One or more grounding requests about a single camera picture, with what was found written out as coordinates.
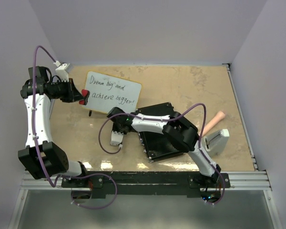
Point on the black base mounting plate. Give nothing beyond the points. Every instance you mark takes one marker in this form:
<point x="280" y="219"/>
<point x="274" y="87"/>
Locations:
<point x="181" y="183"/>

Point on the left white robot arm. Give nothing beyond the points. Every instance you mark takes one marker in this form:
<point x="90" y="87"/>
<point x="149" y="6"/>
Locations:
<point x="41" y="153"/>

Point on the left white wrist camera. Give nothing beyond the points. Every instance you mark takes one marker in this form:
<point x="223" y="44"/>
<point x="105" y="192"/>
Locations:
<point x="62" y="70"/>

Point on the grey white tape dispenser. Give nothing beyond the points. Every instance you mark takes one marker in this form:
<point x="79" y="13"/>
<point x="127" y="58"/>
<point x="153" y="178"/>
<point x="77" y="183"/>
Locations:
<point x="215" y="143"/>

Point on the pink cylindrical tube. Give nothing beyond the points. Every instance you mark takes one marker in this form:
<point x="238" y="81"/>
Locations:
<point x="212" y="123"/>

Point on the yellow framed whiteboard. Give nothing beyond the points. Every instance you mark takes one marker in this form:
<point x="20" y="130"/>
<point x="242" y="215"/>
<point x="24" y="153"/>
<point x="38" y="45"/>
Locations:
<point x="107" y="92"/>

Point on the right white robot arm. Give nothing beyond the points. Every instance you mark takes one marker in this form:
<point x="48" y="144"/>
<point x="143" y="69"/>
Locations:
<point x="190" y="143"/>

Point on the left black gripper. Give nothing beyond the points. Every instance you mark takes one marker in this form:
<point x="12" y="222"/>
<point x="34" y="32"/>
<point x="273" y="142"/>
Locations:
<point x="73" y="93"/>

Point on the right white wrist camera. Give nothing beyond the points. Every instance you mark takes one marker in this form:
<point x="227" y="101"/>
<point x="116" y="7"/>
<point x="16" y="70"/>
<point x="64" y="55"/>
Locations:
<point x="116" y="138"/>

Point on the red whiteboard eraser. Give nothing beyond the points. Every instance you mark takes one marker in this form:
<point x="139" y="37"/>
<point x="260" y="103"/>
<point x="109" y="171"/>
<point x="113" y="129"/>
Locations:
<point x="85" y="94"/>

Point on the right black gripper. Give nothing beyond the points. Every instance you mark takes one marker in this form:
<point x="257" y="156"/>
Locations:
<point x="115" y="129"/>

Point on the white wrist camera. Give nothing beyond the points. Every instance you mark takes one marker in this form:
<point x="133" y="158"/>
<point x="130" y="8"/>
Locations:
<point x="62" y="70"/>
<point x="116" y="138"/>

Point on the black hard case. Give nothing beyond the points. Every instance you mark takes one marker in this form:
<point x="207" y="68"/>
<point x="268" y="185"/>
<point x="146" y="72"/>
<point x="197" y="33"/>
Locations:
<point x="157" y="146"/>

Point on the aluminium front rail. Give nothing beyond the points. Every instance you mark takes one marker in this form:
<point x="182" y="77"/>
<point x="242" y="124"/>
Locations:
<point x="254" y="180"/>

